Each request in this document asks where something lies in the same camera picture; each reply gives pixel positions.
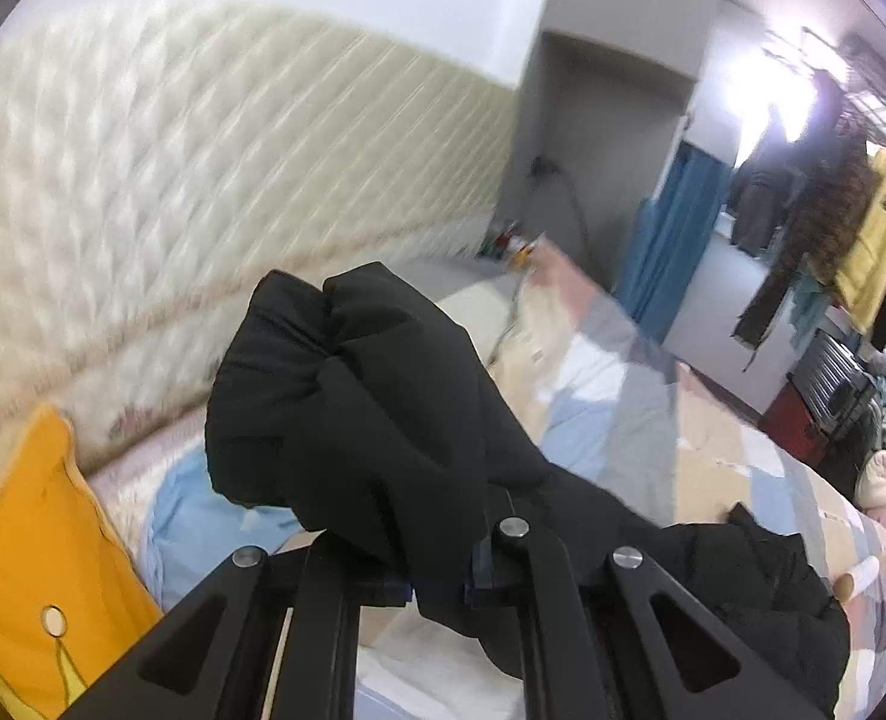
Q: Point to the white rolled cylinder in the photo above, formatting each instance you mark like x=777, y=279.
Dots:
x=855, y=580

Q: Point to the black puffer jacket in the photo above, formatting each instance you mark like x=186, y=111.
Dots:
x=365, y=410

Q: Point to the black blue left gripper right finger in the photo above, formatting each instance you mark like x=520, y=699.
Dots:
x=615, y=619

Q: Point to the brown plaid hanging scarf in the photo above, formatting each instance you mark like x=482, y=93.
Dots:
x=822, y=227

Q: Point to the cream fluffy garment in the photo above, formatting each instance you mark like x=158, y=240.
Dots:
x=870, y=490

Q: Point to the cream quilted headboard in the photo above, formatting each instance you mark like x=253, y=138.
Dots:
x=157, y=159

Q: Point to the blue curtain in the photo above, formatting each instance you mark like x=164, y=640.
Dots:
x=669, y=237

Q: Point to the pastel patchwork quilt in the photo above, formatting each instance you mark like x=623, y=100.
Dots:
x=608, y=404

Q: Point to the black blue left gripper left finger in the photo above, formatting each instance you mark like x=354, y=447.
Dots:
x=262, y=636

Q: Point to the light blue pillow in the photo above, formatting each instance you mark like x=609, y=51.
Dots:
x=190, y=529

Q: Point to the metal ceiling clothes rack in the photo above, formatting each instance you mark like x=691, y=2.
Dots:
x=858, y=70

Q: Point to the grey wall cabinet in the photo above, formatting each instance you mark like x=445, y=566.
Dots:
x=600, y=113

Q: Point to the yellow hanging jacket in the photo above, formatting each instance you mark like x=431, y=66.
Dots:
x=860, y=282

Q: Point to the teal hanging cloth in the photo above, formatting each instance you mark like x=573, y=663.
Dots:
x=809, y=302

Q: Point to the grey hard suitcase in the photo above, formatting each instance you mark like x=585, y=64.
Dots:
x=833, y=383

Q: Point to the dark grey hanging coat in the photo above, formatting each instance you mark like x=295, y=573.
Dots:
x=763, y=188

